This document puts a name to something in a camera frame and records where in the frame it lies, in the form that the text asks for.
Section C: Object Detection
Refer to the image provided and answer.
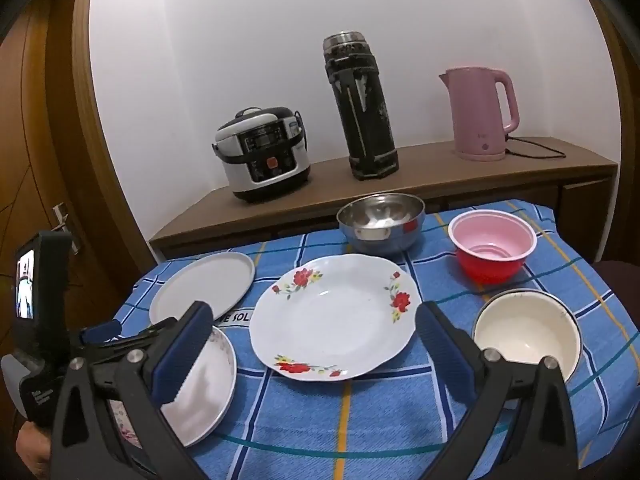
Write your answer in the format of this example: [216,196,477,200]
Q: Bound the white plate pink floral rim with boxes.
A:
[106,325,239,450]

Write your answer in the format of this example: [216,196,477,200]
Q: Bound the white enamel bowl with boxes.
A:
[472,289,582,380]

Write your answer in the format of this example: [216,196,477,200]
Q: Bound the red pink plastic bowl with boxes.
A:
[448,209,537,285]

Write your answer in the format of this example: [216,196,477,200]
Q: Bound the white plate red flowers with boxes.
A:
[248,254,421,382]

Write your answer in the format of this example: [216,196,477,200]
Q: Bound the stainless steel bowl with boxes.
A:
[336,193,425,256]

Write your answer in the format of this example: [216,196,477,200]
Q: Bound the person's left hand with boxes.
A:
[15,420,51,479]

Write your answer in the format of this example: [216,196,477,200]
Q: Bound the brown wooden door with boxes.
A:
[1,0,124,356]

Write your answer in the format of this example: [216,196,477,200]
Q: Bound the plain white flat plate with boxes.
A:
[149,252,255,324]

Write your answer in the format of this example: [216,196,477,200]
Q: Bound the dark red chair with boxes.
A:
[593,261,640,310]

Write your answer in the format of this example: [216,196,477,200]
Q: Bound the blue checked tablecloth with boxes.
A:
[106,198,640,480]

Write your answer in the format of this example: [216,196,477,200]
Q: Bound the brown wooden sideboard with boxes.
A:
[151,138,617,258]

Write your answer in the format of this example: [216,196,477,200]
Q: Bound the white black rice cooker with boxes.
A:
[212,106,310,203]

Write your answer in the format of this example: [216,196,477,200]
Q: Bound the pink electric kettle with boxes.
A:
[439,67,520,162]

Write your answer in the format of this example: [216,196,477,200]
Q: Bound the black tall thermos flask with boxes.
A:
[322,32,399,180]

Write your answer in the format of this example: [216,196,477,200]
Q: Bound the silver door handle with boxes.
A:
[53,203,80,255]

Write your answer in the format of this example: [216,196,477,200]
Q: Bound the black kettle power cable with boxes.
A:
[503,134,568,161]

